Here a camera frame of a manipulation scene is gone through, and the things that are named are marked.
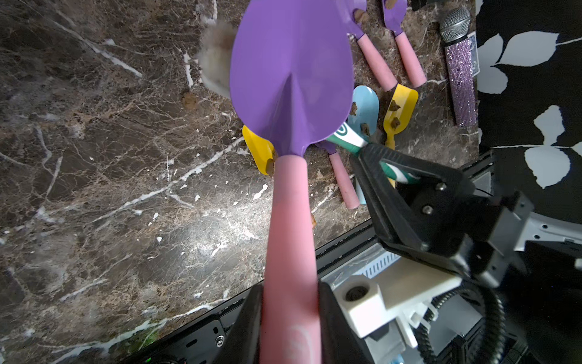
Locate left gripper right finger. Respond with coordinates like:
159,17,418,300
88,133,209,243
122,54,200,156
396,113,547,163
318,281,373,364

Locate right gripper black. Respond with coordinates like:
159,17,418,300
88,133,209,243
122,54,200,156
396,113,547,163
349,143,535,290

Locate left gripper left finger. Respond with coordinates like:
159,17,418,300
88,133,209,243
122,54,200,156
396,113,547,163
213,284,263,364

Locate yellow square trowel wooden handle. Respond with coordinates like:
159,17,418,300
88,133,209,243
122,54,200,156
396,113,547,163
242,126,277,177

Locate purple pointed trowel front row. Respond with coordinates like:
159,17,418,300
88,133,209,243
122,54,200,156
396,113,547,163
230,1,354,363

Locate green white scrub brush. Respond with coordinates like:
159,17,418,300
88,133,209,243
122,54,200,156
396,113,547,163
197,20,421,185

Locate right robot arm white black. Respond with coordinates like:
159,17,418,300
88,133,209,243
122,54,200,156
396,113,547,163
350,143,581,363

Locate purple square trowel front row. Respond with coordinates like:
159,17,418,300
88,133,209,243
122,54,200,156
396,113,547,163
315,140,360,210

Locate light blue trowel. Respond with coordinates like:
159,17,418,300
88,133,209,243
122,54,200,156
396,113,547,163
347,85,380,206

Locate playing card deck box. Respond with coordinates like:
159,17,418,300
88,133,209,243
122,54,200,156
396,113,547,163
468,31,480,77

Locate black front rail base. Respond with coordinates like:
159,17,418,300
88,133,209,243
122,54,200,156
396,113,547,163
125,221,377,363

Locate white perforated cable tray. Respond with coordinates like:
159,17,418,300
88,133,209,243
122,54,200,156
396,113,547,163
321,243,400,290

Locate purple trowel pink handle right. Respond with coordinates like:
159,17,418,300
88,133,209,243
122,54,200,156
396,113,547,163
381,0,427,88

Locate purple square trowel pink handle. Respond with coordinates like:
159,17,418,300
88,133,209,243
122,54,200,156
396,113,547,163
343,0,398,91

